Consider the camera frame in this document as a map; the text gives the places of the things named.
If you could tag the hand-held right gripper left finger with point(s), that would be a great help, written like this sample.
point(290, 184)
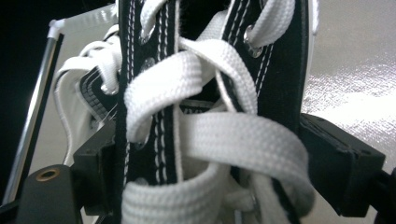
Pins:
point(93, 165)

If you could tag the metal two-tier shoe rack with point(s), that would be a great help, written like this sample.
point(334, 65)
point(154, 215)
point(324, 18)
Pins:
point(358, 77)

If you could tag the black canvas sneaker white laces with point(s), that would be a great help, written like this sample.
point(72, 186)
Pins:
point(280, 87)

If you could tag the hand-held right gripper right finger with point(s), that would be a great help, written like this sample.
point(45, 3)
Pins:
point(336, 165)

